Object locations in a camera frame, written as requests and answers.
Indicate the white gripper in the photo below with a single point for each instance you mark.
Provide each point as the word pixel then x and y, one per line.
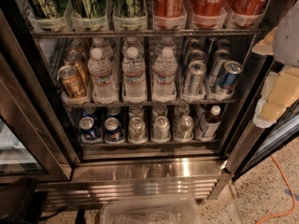
pixel 288 37

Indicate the blue pepsi can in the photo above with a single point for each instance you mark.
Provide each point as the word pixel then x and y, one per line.
pixel 114 112
pixel 88 129
pixel 91 112
pixel 113 131

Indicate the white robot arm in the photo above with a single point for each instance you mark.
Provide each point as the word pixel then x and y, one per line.
pixel 286 40

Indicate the slim blue silver can front right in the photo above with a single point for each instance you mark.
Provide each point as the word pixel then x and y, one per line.
pixel 228 77

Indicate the slim can rear right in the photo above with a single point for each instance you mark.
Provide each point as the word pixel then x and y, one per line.
pixel 223 44

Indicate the slim can middle right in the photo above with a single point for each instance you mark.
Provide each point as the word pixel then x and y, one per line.
pixel 220 57

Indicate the slim can middle left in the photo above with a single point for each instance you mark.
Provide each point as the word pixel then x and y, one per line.
pixel 194 55

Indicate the slim can rear left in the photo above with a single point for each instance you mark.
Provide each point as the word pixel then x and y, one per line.
pixel 192 44

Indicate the slim silver can front left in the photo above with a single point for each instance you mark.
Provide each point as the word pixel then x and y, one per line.
pixel 194 78

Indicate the fridge door right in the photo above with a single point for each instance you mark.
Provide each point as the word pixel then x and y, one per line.
pixel 253 144

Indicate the silver soda can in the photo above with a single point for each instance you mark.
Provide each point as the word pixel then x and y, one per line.
pixel 136 111
pixel 181 110
pixel 161 129
pixel 137 130
pixel 159 110
pixel 184 128

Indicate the gold can rear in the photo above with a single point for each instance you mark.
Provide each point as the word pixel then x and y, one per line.
pixel 79 45

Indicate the gold can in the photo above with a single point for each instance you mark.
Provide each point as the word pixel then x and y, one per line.
pixel 79 45
pixel 77 60
pixel 71 81

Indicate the blue pepsi can rear left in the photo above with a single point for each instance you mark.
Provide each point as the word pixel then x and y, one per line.
pixel 91 112

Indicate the gold can middle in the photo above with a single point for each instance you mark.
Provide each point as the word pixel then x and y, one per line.
pixel 77 60

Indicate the blue pepsi can front left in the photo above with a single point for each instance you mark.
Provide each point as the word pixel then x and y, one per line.
pixel 88 129

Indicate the gold can front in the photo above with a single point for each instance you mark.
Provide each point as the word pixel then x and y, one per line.
pixel 71 81

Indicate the steel fridge base grille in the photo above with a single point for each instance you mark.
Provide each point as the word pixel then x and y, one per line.
pixel 95 185

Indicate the brown drink bottle white cap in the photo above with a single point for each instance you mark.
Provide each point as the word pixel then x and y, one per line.
pixel 209 123

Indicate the water bottle rear right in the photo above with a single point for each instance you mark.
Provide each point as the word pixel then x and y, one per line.
pixel 165 42

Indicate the water bottle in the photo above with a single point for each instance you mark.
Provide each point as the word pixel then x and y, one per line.
pixel 104 87
pixel 132 42
pixel 101 43
pixel 134 76
pixel 164 74
pixel 165 42

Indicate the water bottle front right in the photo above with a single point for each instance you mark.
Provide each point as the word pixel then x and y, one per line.
pixel 164 74

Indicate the water bottle front middle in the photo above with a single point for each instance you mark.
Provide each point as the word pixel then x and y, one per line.
pixel 134 76

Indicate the water bottle rear middle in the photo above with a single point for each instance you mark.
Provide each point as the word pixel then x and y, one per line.
pixel 132 42

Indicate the water bottle rear left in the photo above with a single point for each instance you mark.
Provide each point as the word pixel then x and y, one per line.
pixel 101 43

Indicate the water bottle front left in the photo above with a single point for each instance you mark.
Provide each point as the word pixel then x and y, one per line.
pixel 104 87

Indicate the clear plastic bin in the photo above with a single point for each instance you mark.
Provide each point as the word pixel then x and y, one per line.
pixel 152 209

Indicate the middle wire shelf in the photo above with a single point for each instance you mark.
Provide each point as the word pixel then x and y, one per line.
pixel 152 103

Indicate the wire shelf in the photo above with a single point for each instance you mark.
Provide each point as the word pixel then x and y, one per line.
pixel 152 103
pixel 149 33

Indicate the upper wire shelf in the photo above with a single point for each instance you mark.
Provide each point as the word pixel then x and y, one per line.
pixel 149 33

